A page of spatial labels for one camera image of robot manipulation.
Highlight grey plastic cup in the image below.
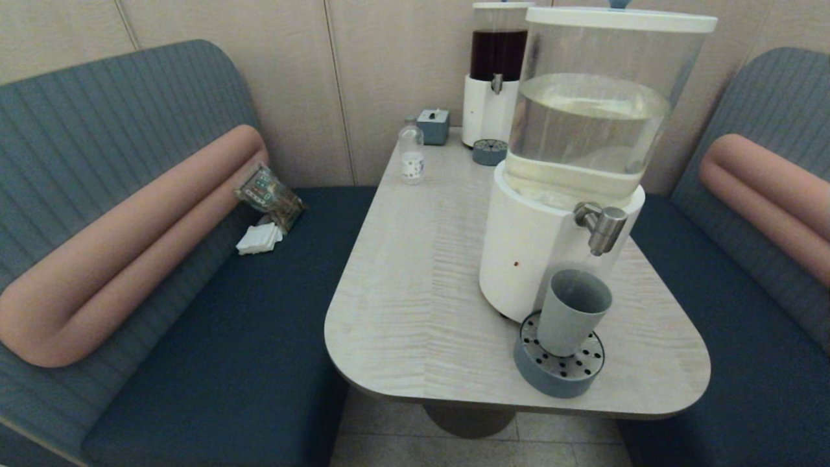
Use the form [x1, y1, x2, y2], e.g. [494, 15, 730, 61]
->
[536, 269, 613, 357]

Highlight metal water dispenser tap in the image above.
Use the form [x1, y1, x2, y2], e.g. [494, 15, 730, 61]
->
[574, 201, 628, 256]

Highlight clear bottle with label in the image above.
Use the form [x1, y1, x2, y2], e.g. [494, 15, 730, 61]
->
[398, 117, 425, 185]

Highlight small blue perforated drip tray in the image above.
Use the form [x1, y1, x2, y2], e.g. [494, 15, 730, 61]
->
[471, 138, 509, 167]

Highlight small blue box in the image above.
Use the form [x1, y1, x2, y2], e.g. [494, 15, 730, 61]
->
[416, 108, 451, 146]

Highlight clear water dispenser white base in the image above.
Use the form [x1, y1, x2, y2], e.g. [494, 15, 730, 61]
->
[479, 0, 718, 324]

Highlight dark drink dispenser white base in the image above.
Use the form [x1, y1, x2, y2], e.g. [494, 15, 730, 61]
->
[462, 0, 536, 149]

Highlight clear printed snack packet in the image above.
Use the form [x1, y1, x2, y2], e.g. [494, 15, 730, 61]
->
[235, 163, 305, 234]

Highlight white napkin stack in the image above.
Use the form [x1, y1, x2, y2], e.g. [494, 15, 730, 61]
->
[235, 222, 283, 256]

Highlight large blue perforated drip tray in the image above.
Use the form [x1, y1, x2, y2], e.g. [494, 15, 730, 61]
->
[514, 310, 606, 398]

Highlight pink bolster cushion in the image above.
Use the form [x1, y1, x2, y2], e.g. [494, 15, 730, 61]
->
[0, 125, 269, 368]
[699, 134, 830, 287]

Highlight teal upholstered bench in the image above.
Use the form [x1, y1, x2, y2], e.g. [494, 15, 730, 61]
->
[619, 47, 830, 467]
[0, 39, 377, 467]

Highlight gold table pedestal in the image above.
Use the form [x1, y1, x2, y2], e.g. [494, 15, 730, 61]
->
[425, 405, 516, 439]

